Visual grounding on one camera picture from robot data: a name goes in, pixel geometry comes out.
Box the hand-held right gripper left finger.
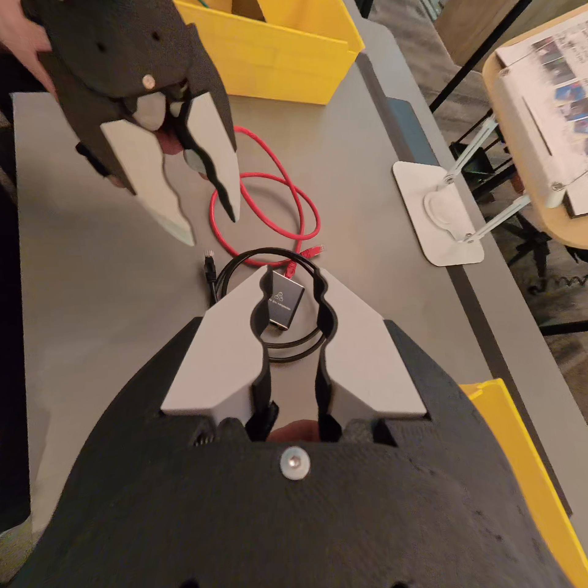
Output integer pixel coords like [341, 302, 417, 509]
[160, 266, 279, 443]

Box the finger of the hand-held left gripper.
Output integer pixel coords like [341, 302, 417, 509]
[100, 94, 196, 246]
[184, 92, 242, 223]

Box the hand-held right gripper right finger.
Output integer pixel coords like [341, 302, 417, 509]
[315, 267, 428, 443]

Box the red ethernet cable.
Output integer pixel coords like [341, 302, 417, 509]
[209, 126, 324, 278]

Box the black ethernet cable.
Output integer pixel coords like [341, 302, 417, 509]
[203, 248, 338, 364]

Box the black ethernet adapter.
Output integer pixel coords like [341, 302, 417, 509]
[266, 270, 306, 332]

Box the person's left hand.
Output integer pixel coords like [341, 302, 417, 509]
[0, 0, 58, 99]

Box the yellow plastic bin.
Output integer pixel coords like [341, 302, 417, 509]
[459, 379, 588, 588]
[172, 0, 366, 106]

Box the white desk stand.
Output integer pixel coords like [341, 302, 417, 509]
[393, 66, 588, 267]

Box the round wooden table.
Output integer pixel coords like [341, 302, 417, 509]
[482, 5, 588, 249]

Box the newspaper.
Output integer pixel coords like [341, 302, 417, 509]
[496, 14, 588, 157]

